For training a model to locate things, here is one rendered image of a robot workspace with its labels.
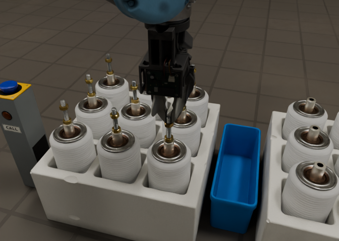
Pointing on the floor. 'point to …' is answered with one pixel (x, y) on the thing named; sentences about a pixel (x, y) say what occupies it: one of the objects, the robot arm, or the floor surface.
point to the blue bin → (235, 178)
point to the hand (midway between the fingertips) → (169, 114)
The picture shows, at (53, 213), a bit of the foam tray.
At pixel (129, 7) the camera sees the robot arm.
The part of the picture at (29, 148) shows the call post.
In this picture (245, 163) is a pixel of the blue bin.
